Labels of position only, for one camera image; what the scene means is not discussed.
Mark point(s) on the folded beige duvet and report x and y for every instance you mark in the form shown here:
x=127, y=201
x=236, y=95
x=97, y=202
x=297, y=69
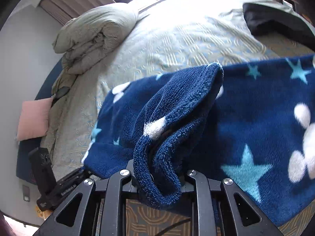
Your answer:
x=86, y=40

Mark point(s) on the pink pillow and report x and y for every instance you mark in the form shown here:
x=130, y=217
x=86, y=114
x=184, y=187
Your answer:
x=34, y=119

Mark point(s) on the navy star fleece pants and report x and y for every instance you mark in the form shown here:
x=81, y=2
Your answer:
x=251, y=122

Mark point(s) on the black folded garment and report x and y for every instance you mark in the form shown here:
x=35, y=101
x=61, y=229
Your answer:
x=263, y=19

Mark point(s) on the patterned blue bedspread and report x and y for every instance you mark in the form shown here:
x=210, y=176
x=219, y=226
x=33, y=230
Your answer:
x=170, y=36

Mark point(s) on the dark blue headboard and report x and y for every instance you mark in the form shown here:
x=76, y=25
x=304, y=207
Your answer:
x=24, y=169

